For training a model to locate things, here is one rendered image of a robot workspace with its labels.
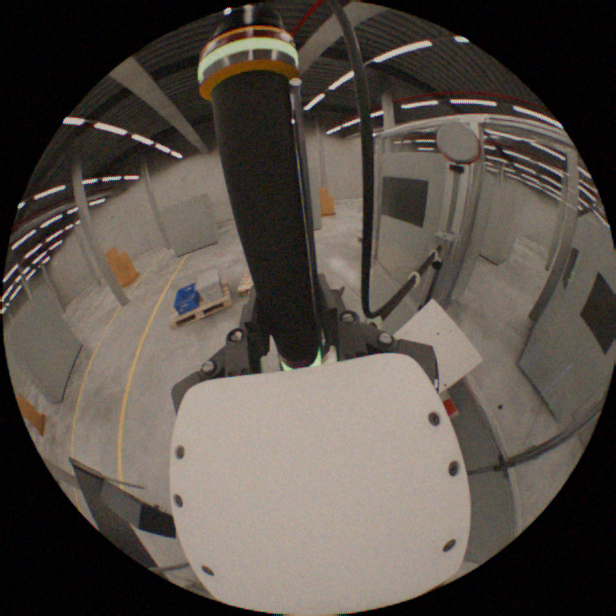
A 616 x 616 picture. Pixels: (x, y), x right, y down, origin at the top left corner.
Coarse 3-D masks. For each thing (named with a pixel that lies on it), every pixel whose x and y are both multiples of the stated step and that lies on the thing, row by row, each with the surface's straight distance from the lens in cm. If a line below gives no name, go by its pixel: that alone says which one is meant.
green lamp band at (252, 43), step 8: (248, 40) 10; (256, 40) 10; (264, 40) 10; (272, 40) 10; (224, 48) 10; (232, 48) 9; (240, 48) 9; (248, 48) 9; (280, 48) 10; (288, 48) 10; (208, 56) 10; (216, 56) 10; (296, 56) 11; (208, 64) 10; (200, 72) 10
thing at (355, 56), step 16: (336, 0) 26; (336, 16) 23; (352, 32) 21; (352, 48) 19; (352, 64) 18; (368, 96) 17; (368, 112) 16; (368, 128) 15; (368, 144) 15; (368, 160) 15; (368, 176) 15; (368, 192) 15; (368, 208) 15; (368, 224) 16; (368, 240) 16; (368, 256) 17; (432, 256) 51; (368, 272) 18; (416, 272) 39; (368, 288) 19; (400, 288) 34; (368, 304) 21; (384, 304) 28; (368, 320) 28
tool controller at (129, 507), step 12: (108, 492) 94; (120, 492) 88; (108, 504) 94; (120, 504) 87; (132, 504) 82; (144, 504) 83; (156, 504) 93; (132, 516) 81; (144, 516) 80; (156, 516) 83; (168, 516) 87; (144, 528) 81; (156, 528) 84; (168, 528) 89
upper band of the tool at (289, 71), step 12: (204, 48) 11; (252, 48) 9; (264, 48) 9; (216, 60) 9; (252, 60) 9; (264, 60) 9; (276, 60) 9; (216, 72) 9; (228, 72) 9; (240, 72) 9; (288, 72) 10; (204, 84) 10; (216, 84) 12; (204, 96) 11
